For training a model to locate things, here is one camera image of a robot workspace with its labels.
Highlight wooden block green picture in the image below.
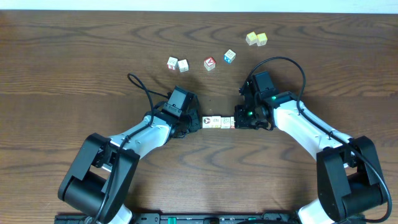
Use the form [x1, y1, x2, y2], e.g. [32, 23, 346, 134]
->
[230, 116, 235, 129]

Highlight wooden block green edge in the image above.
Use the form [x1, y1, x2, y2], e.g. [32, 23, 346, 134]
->
[211, 116, 221, 128]

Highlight wooden block letter Y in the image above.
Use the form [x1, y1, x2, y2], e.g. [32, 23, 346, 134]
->
[221, 117, 231, 129]

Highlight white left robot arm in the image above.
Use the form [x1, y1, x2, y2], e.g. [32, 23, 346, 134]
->
[58, 109, 200, 223]

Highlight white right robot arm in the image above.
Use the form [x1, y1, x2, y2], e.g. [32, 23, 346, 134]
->
[234, 90, 392, 223]

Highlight wooden block blue T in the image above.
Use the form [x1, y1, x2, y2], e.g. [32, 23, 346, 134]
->
[177, 59, 189, 72]

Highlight wooden block red 3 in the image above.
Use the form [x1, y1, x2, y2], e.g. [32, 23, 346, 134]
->
[167, 57, 178, 70]

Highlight wooden block red A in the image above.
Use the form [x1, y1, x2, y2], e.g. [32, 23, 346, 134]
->
[204, 57, 216, 71]

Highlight wooden block blue X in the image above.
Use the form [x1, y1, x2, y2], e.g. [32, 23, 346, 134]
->
[224, 49, 236, 63]

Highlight yellow wooden block right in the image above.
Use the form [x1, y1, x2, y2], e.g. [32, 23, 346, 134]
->
[256, 32, 268, 47]

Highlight yellow wooden block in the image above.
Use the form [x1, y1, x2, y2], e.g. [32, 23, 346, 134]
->
[256, 32, 268, 47]
[246, 32, 257, 45]

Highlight yellow wooden block left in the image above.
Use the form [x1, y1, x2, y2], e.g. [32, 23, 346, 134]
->
[246, 32, 257, 45]

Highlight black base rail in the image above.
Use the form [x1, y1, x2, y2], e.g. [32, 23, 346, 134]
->
[54, 211, 366, 224]

